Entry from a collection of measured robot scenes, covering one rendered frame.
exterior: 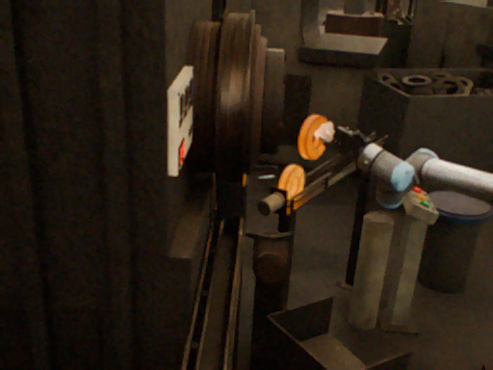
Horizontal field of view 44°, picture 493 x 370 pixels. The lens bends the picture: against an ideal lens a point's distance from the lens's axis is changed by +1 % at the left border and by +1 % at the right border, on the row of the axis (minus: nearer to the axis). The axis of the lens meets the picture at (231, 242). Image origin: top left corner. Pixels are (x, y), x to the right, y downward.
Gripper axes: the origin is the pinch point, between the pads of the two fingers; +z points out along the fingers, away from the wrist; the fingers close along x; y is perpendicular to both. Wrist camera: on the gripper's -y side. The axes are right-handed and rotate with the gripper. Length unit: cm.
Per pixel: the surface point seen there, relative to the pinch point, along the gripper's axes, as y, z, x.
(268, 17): -28, 146, -176
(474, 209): -38, -45, -97
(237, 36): 39, 1, 59
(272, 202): -24.2, -1.5, 15.3
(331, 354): -17, -58, 68
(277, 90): 29, -11, 53
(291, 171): -16.1, 1.2, 3.8
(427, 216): -25, -40, -40
